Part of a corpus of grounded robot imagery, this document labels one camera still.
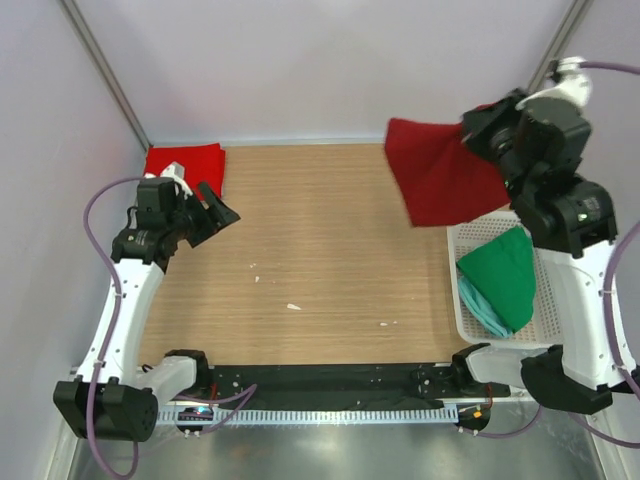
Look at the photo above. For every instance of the white slotted cable duct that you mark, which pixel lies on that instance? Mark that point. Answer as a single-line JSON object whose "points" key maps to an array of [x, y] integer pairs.
{"points": [[182, 415]]}

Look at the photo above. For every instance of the light teal t shirt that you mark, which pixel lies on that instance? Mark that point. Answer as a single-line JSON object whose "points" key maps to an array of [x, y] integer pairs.
{"points": [[481, 310]]}

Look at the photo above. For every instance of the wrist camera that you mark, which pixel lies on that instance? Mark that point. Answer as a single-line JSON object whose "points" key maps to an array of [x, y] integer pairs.
{"points": [[176, 172], [570, 83]]}

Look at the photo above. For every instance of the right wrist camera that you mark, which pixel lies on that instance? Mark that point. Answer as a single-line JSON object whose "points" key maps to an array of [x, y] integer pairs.
{"points": [[570, 83]]}

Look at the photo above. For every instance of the green t shirt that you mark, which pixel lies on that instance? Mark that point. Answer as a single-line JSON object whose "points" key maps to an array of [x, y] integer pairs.
{"points": [[502, 270]]}

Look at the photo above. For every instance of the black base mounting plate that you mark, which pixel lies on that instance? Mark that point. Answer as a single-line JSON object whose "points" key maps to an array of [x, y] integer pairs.
{"points": [[347, 387]]}

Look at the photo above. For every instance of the white plastic basket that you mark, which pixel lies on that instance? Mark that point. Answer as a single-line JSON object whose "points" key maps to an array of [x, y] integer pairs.
{"points": [[543, 329]]}

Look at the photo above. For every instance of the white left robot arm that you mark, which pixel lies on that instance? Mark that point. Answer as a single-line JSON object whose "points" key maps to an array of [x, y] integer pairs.
{"points": [[110, 398]]}

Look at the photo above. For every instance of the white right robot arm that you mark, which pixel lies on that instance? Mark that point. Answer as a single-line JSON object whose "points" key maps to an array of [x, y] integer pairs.
{"points": [[549, 280]]}

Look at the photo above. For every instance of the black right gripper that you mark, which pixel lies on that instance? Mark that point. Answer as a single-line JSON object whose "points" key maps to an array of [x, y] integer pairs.
{"points": [[480, 125]]}

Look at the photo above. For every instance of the folded bright red t shirt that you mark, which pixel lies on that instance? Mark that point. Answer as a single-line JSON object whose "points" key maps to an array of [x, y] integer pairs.
{"points": [[202, 163]]}

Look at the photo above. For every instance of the dark red t shirt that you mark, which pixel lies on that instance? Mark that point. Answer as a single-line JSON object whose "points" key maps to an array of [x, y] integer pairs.
{"points": [[441, 182]]}

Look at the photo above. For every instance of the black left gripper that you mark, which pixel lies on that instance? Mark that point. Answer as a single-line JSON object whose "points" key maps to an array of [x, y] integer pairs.
{"points": [[201, 220]]}

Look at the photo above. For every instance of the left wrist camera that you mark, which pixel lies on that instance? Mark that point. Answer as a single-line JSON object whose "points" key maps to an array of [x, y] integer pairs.
{"points": [[176, 172]]}

